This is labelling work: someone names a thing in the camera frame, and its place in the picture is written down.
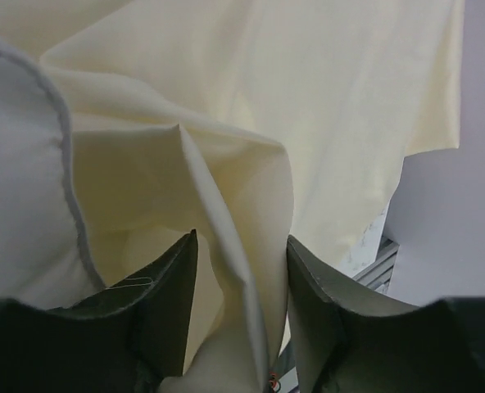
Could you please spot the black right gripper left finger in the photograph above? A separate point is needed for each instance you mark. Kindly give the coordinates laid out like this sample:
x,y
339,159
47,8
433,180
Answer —
x,y
127,338

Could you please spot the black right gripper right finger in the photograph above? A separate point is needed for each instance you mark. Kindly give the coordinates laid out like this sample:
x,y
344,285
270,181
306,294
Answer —
x,y
348,338

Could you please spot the cream yellow pillowcase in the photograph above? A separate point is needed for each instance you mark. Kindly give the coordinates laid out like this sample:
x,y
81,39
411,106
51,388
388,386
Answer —
x,y
245,122

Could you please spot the white pillow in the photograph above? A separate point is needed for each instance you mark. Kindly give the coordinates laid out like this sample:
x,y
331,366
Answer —
x,y
45,260

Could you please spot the aluminium front rail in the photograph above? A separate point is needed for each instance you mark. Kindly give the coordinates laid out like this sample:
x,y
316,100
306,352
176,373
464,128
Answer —
x,y
377,276

